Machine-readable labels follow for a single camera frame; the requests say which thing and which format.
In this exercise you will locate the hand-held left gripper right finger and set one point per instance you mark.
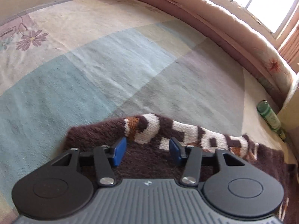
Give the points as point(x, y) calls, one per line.
point(175, 151)

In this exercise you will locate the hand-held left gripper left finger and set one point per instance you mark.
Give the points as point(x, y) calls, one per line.
point(120, 150)

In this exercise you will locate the brown fuzzy sweater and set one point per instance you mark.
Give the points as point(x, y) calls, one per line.
point(144, 158)

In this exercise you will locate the green glass bottle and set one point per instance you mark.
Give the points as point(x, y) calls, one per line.
point(268, 116)

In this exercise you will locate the floral patchwork pillow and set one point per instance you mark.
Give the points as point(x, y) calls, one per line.
point(290, 121)

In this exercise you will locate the folded pink floral quilt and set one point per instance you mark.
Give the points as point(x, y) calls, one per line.
point(210, 23)

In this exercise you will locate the pink striped curtain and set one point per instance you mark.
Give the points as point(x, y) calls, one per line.
point(290, 49)

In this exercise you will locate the window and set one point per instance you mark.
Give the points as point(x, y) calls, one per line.
point(261, 2)

